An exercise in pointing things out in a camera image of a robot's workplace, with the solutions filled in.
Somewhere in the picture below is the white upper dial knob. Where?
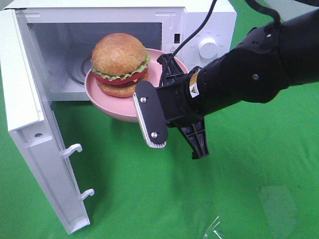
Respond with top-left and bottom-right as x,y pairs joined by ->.
198,37 -> 218,59

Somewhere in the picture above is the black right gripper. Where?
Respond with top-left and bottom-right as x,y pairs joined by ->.
157,53 -> 209,159

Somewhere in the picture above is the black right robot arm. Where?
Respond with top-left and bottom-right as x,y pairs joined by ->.
149,8 -> 319,159

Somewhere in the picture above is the white microwave oven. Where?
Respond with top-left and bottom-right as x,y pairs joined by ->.
3,0 -> 211,101

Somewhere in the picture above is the green table mat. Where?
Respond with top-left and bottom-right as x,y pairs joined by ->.
0,0 -> 319,239

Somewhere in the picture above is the glass microwave turntable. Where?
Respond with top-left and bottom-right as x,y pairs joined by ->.
66,56 -> 92,86

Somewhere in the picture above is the white microwave door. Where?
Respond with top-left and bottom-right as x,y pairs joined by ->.
0,9 -> 94,234

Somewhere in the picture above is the toy hamburger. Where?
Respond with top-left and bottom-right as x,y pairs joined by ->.
91,33 -> 151,98

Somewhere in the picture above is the black camera cable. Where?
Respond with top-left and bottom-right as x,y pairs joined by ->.
159,0 -> 282,87

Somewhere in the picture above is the clear tape patch front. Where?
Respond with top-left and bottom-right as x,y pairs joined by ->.
199,199 -> 227,239

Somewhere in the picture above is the pink round plate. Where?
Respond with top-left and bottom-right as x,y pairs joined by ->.
84,48 -> 190,123

